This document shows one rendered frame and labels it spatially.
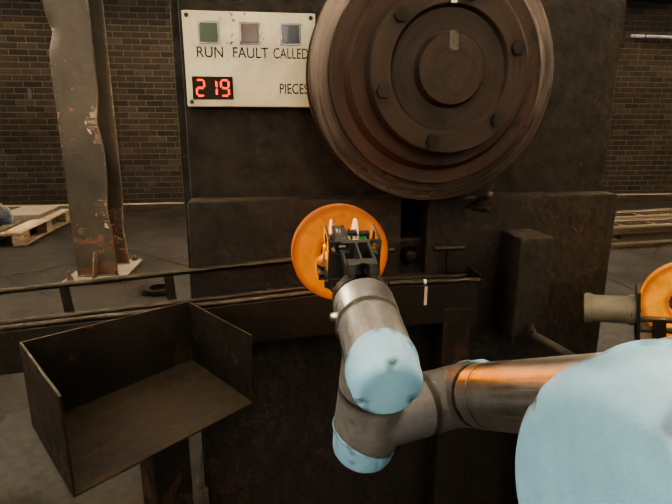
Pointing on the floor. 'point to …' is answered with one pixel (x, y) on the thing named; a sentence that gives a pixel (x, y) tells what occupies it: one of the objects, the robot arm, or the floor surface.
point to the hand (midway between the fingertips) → (339, 240)
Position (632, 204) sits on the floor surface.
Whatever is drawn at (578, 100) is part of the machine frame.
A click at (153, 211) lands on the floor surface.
